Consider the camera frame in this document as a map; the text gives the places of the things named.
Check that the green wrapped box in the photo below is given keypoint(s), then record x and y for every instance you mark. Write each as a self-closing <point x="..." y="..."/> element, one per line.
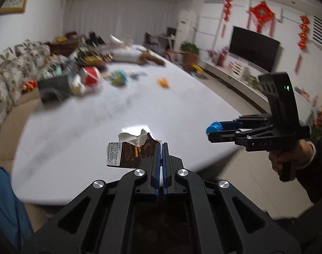
<point x="55" y="79"/>

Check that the potted green plant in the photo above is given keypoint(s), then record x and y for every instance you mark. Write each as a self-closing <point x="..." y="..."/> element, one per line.
<point x="189" y="48"/>

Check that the red fire extinguisher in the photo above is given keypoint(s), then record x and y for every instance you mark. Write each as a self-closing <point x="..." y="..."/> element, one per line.
<point x="222" y="57"/>

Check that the red white paper cup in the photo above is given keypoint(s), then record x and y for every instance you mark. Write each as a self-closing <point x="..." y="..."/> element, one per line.
<point x="90" y="76"/>

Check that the dark fruit bowl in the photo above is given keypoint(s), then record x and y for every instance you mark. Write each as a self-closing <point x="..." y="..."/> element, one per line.
<point x="86" y="57"/>

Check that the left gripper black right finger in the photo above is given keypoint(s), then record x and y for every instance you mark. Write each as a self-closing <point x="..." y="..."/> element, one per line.
<point x="191" y="223"/>

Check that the brown snack wrapper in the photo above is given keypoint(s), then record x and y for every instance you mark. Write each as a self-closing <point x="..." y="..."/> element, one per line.
<point x="132" y="147"/>

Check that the gold framed calligraphy picture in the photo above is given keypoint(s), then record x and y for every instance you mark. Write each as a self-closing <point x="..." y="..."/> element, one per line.
<point x="13" y="7"/>

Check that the blue cloth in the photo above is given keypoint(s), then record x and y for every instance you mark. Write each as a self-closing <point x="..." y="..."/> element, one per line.
<point x="15" y="226"/>

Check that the wooden armchair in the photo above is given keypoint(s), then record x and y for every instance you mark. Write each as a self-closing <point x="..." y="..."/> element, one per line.
<point x="189" y="59"/>

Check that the teal round toy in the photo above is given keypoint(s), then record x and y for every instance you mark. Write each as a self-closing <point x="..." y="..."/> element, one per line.
<point x="118" y="77"/>

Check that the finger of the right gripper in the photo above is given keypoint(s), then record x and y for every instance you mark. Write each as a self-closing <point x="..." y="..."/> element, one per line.
<point x="243" y="124"/>
<point x="238" y="135"/>

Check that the white pillow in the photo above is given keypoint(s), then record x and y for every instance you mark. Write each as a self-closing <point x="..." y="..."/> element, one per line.
<point x="126" y="55"/>

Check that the white tv cabinet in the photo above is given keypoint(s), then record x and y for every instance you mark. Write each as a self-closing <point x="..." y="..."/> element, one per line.
<point x="307" y="113"/>

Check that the yellow toy excavator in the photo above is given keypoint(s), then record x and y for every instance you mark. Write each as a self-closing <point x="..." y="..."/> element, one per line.
<point x="163" y="83"/>

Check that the white curtains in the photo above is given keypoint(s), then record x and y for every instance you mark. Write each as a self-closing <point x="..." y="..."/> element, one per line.
<point x="119" y="18"/>

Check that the white standing air conditioner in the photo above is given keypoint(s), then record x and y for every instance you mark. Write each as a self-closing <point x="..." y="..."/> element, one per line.
<point x="186" y="28"/>

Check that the floral patterned sofa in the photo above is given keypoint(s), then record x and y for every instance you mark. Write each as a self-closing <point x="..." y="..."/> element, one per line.
<point x="19" y="72"/>

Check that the black flat television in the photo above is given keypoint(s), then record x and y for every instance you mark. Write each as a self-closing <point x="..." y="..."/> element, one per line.
<point x="254" y="47"/>

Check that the red chinese knot decoration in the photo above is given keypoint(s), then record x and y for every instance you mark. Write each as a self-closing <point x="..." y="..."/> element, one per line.
<point x="262" y="17"/>

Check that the brown plush toy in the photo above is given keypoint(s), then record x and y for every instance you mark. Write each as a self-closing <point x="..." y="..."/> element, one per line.
<point x="146" y="57"/>

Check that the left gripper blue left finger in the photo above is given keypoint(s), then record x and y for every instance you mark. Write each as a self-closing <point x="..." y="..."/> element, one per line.
<point x="139" y="193"/>

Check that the right hand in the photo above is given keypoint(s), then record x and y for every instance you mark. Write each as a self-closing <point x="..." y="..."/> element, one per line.
<point x="302" y="155"/>

